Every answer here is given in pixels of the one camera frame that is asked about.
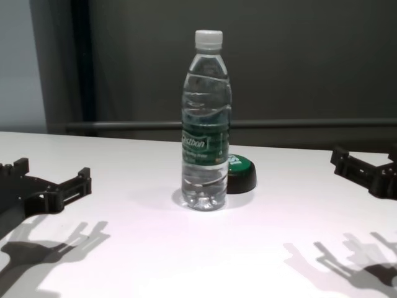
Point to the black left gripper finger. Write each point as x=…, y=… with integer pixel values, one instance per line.
x=18, y=166
x=74, y=184

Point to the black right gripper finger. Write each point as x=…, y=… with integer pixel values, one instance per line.
x=393, y=159
x=350, y=169

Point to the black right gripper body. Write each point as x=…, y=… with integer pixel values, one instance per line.
x=386, y=183

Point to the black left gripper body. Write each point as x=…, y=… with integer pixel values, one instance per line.
x=18, y=198

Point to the clear water bottle green label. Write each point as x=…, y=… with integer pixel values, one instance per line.
x=206, y=124

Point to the green YES button black base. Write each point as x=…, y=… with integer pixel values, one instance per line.
x=242, y=177

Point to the grey horizontal rail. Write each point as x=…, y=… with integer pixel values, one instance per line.
x=310, y=124

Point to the dark vertical frame post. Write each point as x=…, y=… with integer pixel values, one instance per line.
x=83, y=68

